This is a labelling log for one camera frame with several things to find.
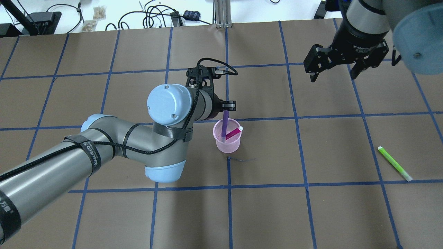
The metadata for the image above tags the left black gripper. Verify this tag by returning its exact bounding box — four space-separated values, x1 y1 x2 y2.
193 90 237 121

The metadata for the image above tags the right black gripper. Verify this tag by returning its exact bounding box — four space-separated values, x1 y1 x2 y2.
303 19 389 83

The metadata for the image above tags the purple pen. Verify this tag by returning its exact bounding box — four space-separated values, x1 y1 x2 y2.
220 110 229 142

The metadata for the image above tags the pink pen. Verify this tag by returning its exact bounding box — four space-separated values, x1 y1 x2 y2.
225 126 243 141

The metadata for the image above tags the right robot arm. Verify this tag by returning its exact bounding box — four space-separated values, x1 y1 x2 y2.
304 0 443 82

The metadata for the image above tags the pink mesh cup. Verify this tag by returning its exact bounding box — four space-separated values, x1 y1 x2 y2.
213 118 243 154

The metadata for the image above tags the black power adapter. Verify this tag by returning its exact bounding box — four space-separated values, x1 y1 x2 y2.
313 0 331 19

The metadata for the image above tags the small blue device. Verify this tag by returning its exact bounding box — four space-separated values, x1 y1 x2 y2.
182 10 201 21

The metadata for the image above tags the green pen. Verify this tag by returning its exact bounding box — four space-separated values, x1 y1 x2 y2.
378 146 413 182

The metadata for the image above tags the snack packet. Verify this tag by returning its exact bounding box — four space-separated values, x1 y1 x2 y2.
93 6 106 20
82 19 98 33

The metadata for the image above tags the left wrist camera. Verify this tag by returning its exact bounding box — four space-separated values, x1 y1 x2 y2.
185 58 238 90

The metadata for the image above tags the aluminium frame post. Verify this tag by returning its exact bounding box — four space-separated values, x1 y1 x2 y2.
213 0 232 28

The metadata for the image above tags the black cable bundle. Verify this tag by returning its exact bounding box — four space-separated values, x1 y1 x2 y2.
104 0 211 31

